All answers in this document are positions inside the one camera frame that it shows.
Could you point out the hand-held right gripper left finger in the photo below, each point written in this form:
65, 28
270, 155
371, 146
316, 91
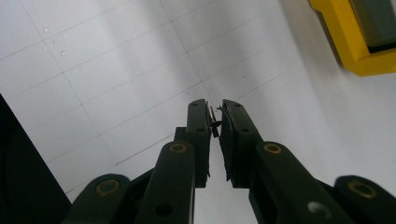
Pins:
200, 137

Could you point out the yellow black drawer organizer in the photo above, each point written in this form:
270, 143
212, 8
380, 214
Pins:
348, 40

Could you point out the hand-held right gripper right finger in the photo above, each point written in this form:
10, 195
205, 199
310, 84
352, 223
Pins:
238, 143

